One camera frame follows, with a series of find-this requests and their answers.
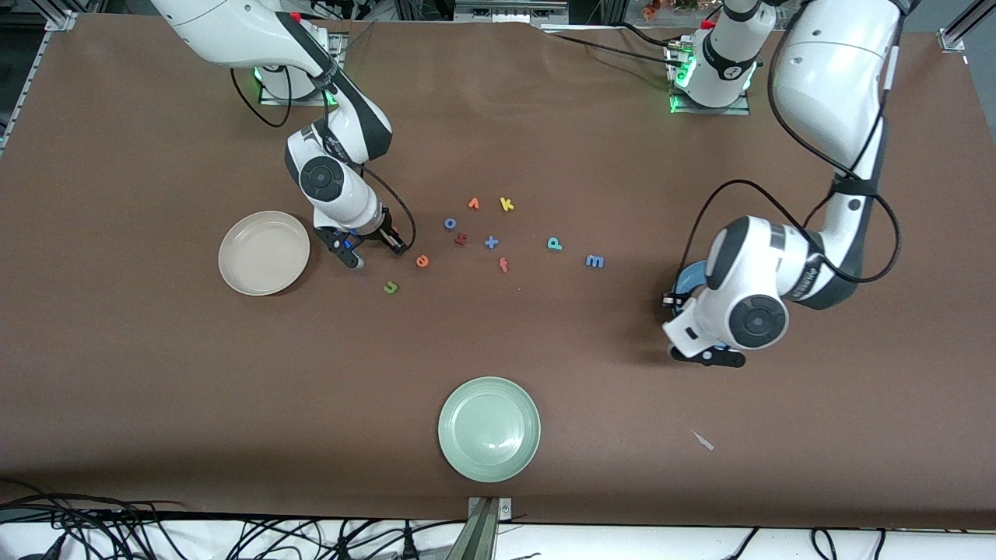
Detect aluminium corner post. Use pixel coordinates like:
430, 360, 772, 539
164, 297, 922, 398
938, 0, 996, 54

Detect black cable on table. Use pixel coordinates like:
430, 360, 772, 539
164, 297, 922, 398
541, 22, 689, 69

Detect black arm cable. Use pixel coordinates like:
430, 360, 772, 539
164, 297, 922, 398
230, 66, 418, 251
675, 23, 905, 287

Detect brown table cover sheet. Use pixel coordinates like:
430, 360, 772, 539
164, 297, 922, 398
0, 14, 996, 531

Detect aluminium frame profile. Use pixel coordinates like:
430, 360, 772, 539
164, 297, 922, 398
455, 0, 569, 24

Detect tangled black floor cables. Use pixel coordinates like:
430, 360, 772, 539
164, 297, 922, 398
0, 478, 468, 560

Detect blue plate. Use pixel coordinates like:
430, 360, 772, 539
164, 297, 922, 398
674, 261, 730, 352

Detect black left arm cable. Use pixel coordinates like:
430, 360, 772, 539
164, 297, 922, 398
675, 23, 905, 287

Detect beige brown plate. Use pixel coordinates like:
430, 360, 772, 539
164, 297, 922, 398
218, 211, 311, 297

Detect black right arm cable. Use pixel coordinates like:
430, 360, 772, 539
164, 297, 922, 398
230, 66, 418, 251

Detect metal table edge bracket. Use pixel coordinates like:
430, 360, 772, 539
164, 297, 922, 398
465, 496, 513, 560

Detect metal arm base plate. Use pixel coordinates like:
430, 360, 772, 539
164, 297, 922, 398
668, 40, 752, 116
259, 31, 348, 107

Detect pale green plate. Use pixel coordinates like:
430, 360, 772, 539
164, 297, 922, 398
437, 376, 542, 483

